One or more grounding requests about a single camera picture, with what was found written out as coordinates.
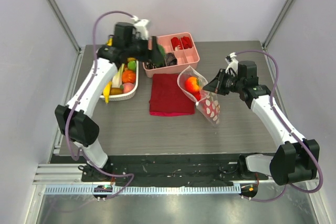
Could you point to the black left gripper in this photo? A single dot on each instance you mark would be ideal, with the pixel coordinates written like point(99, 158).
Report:
point(154, 55)

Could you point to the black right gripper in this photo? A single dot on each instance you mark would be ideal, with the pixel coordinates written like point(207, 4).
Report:
point(223, 81)

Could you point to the orange persimmon tomato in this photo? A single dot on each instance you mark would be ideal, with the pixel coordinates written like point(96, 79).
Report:
point(192, 85)

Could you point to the clear polka dot zip bag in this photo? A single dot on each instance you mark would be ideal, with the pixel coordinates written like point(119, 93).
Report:
point(200, 106)

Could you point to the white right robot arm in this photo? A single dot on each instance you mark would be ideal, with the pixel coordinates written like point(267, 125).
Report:
point(296, 157)

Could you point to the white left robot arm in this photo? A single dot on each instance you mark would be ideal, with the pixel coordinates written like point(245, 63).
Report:
point(74, 118)

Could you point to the green lemon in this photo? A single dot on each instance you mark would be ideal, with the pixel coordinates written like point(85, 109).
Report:
point(132, 65)

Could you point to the pink divided organizer tray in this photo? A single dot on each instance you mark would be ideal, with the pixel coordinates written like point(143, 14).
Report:
point(185, 58)

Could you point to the red rolled socks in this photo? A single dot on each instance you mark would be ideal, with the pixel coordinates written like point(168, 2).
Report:
point(181, 43)

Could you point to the orange pumpkin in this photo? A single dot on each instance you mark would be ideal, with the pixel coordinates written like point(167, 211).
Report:
point(129, 76)

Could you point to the pink peach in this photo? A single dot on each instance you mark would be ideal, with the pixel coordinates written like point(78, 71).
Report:
point(128, 87)

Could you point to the red folded cloth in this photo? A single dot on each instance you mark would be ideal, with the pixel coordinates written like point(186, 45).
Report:
point(167, 98)

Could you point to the celery stalk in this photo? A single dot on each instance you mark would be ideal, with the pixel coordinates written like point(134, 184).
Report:
point(117, 79)

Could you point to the yellow banana bunch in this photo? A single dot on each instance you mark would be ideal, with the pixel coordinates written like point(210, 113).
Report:
point(109, 42)

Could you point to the white perforated fruit basket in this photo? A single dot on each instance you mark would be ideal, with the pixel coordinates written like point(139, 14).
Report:
point(116, 94)

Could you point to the small yellow banana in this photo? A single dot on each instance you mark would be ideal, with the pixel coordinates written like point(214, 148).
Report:
point(106, 92)

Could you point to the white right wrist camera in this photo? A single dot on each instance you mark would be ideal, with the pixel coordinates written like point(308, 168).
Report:
point(232, 62)

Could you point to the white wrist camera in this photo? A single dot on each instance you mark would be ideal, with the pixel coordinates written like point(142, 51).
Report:
point(232, 62)
point(141, 26)

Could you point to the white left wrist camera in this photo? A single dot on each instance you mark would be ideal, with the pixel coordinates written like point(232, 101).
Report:
point(141, 26)

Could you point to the white slotted cable duct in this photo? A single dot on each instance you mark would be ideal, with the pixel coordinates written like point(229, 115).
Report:
point(95, 189)

